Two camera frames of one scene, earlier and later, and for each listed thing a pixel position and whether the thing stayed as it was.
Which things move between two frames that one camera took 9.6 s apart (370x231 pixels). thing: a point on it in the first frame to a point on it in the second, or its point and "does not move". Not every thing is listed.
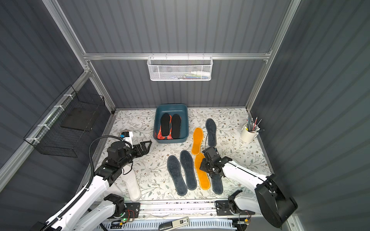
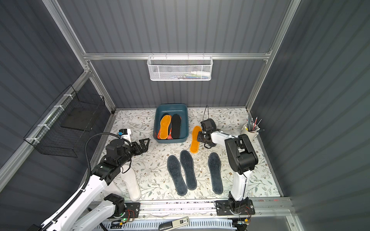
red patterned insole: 170,137 does not move
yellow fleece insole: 204,179 to 165,121
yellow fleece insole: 198,136 does not move
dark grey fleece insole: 174,168 does not move
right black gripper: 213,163 to 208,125
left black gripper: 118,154 does not move
